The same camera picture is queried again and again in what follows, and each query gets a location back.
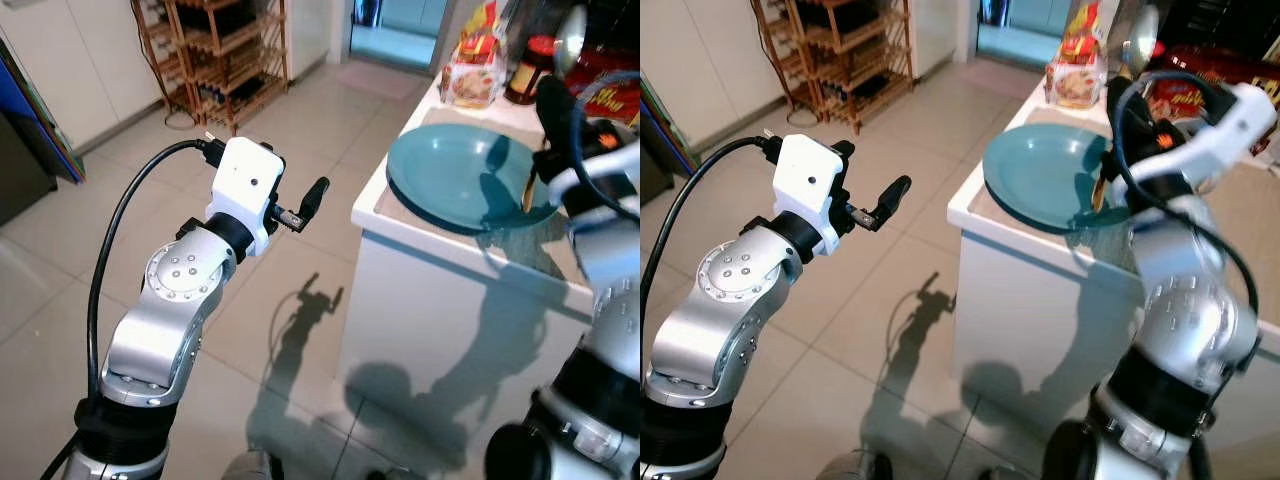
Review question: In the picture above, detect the white table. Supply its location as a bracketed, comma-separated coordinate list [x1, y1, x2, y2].
[945, 70, 1280, 456]
[333, 70, 641, 446]

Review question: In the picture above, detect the shiny metal ladle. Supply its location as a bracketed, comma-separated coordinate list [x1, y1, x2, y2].
[552, 4, 589, 78]
[1119, 4, 1162, 79]

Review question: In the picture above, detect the red printed box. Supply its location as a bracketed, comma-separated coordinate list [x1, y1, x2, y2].
[1144, 44, 1280, 133]
[563, 45, 641, 127]

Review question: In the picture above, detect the wooden shelf rack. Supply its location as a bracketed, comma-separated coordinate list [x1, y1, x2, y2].
[129, 0, 292, 137]
[750, 0, 915, 134]

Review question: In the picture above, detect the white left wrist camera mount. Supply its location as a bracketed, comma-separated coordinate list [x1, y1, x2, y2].
[205, 136, 288, 257]
[772, 133, 851, 255]

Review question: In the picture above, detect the pink door mat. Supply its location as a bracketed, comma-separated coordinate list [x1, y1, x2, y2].
[958, 57, 1042, 100]
[334, 60, 428, 102]

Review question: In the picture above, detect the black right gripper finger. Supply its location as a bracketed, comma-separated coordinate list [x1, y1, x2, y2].
[535, 74, 579, 153]
[1104, 76, 1139, 133]

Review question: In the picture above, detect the clear bread bag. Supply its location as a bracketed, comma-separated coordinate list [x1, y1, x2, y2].
[440, 0, 508, 111]
[1044, 0, 1110, 111]

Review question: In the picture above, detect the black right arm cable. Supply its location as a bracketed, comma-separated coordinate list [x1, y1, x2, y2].
[1111, 69, 1263, 326]
[568, 69, 641, 223]

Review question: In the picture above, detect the grey robot foot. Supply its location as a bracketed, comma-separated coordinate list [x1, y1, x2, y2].
[220, 449, 287, 480]
[815, 449, 893, 480]

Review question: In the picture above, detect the teal round plate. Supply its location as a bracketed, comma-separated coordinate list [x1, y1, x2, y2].
[385, 122, 563, 236]
[981, 122, 1113, 234]

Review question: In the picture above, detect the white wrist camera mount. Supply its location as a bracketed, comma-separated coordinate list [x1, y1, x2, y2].
[772, 133, 851, 255]
[205, 136, 288, 257]
[1128, 83, 1280, 206]
[546, 138, 641, 217]

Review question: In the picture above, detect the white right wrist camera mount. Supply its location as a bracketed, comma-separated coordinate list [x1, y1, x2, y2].
[546, 138, 641, 217]
[1128, 83, 1280, 206]

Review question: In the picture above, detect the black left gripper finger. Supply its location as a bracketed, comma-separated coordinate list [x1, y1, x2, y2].
[872, 174, 914, 225]
[298, 176, 331, 222]

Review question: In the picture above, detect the blue edged dark cabinet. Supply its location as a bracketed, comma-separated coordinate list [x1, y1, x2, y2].
[0, 35, 87, 228]
[640, 72, 703, 206]

